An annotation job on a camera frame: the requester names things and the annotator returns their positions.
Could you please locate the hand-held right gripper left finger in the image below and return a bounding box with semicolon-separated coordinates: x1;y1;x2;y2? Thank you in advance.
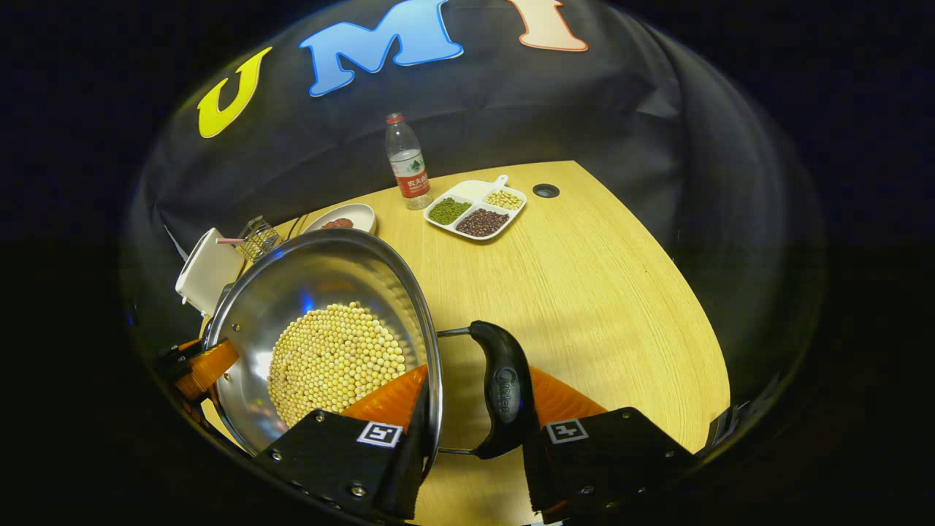
252;363;433;522

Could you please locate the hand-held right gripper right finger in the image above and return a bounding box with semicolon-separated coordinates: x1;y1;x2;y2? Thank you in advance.
522;367;696;522

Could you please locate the steel pot with black handles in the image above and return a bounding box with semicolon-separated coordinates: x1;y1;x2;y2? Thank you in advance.
202;228;538;462

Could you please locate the white toaster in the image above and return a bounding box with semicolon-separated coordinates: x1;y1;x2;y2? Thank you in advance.
175;227;246;317

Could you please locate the large pile of yellow soybeans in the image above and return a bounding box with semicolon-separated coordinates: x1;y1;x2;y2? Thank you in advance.
267;301;409;429

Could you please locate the round white plate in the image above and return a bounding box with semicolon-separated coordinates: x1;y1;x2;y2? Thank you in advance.
300;202;378;237

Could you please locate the pile of dark red beans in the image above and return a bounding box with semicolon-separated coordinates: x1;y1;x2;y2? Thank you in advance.
456;208;511;239

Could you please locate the pile of green mung beans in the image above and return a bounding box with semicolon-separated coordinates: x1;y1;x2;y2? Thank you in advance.
428;197;473;226

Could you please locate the clear plastic water bottle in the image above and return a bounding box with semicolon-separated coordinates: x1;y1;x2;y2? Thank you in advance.
384;111;434;212

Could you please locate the white divided dish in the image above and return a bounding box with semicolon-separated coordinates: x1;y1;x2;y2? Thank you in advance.
423;174;529;243

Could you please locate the black backdrop cloth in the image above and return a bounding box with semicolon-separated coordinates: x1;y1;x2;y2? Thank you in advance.
121;0;830;410

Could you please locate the small wire basket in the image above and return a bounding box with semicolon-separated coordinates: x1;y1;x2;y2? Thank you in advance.
215;215;283;263

